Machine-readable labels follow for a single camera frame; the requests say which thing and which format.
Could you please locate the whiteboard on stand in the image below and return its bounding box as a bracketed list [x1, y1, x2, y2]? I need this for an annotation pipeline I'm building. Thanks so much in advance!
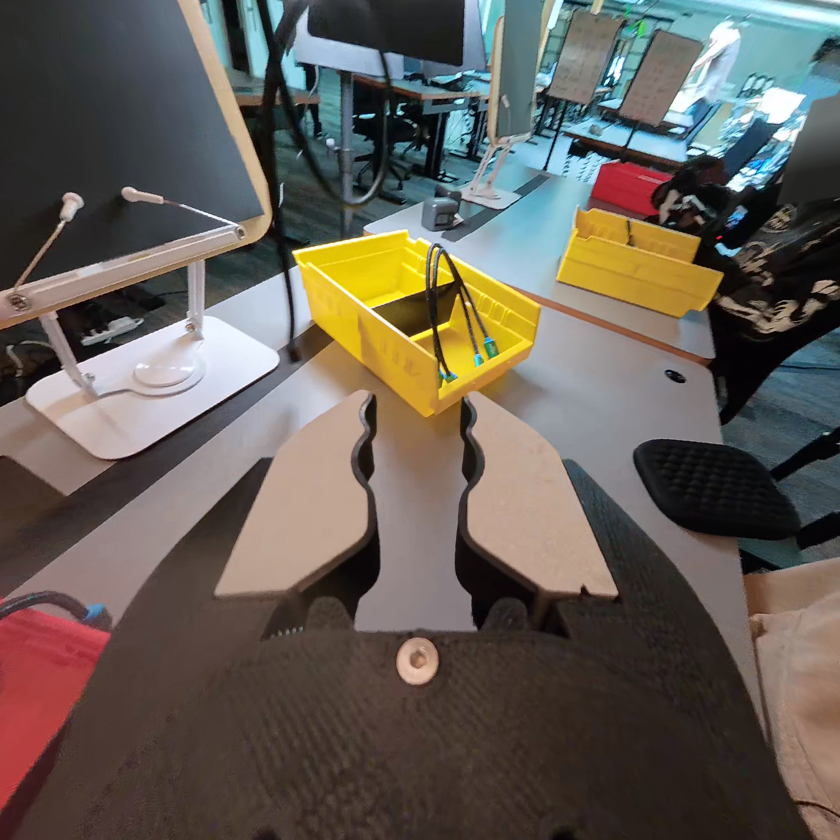
[548, 8, 624, 106]
[617, 29, 704, 129]

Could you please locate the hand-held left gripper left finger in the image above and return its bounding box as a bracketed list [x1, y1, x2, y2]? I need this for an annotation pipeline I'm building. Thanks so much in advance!
[213, 391, 382, 601]

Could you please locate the small grey action camera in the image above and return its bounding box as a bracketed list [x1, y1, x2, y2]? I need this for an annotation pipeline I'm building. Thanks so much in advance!
[420, 196, 463, 232]

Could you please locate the yellow plastic bin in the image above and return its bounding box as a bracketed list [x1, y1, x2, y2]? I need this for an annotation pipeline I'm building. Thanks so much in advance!
[556, 205, 725, 319]
[292, 230, 542, 418]

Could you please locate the person's beige hoodie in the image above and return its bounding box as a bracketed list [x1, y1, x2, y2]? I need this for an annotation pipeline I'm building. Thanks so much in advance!
[745, 558, 840, 840]

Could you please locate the white power strip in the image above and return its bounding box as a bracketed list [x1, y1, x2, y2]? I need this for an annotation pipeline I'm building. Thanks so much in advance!
[80, 316, 145, 347]

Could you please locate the black bin divider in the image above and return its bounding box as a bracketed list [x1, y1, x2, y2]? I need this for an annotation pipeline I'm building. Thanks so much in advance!
[364, 289, 470, 336]

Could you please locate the thick black braided hdmi cable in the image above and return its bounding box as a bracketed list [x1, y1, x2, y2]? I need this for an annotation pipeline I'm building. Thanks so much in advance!
[0, 591, 109, 624]

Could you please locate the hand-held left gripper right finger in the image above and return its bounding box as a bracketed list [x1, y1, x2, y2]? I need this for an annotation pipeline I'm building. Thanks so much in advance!
[456, 392, 621, 601]

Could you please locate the red plastic bin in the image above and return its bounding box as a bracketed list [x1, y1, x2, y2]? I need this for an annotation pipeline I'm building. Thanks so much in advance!
[0, 607, 112, 808]
[591, 161, 677, 217]

